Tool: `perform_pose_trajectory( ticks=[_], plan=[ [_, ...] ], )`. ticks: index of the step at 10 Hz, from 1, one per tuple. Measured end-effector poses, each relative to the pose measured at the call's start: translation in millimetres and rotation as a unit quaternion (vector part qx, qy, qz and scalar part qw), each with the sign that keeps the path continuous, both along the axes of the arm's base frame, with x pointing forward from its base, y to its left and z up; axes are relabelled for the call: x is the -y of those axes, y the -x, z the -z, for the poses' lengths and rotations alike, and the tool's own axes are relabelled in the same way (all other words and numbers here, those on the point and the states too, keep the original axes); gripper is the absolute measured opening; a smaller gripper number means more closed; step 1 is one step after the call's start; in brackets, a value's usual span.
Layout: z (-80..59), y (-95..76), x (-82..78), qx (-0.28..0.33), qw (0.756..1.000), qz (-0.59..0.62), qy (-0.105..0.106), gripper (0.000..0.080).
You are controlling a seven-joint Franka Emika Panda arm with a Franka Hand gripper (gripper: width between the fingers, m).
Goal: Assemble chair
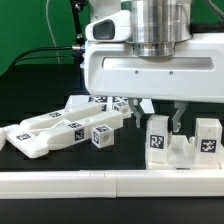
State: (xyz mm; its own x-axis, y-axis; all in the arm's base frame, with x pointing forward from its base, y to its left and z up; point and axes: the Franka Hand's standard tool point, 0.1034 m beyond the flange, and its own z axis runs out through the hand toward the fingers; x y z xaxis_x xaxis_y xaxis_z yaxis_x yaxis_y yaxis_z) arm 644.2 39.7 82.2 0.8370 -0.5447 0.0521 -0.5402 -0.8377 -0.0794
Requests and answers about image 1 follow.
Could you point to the long white chair side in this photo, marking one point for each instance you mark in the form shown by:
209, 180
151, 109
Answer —
59, 137

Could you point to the white cube with hole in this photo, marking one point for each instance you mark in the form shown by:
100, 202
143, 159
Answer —
102, 136

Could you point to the white marker base plate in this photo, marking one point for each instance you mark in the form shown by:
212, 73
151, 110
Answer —
106, 102

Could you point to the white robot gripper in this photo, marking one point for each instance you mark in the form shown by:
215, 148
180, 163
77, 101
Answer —
194, 73

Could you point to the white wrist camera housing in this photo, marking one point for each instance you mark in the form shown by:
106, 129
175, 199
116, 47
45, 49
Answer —
113, 28

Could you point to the white piece at left edge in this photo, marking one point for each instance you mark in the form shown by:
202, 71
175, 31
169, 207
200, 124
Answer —
2, 138

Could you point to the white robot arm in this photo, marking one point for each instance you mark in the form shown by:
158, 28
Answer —
152, 50

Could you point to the white chair seat block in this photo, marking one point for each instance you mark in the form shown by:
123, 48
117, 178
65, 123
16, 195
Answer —
181, 156

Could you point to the white U-shaped border frame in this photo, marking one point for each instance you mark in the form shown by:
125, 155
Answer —
111, 184

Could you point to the small white tagged cube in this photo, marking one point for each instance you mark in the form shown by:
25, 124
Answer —
122, 107

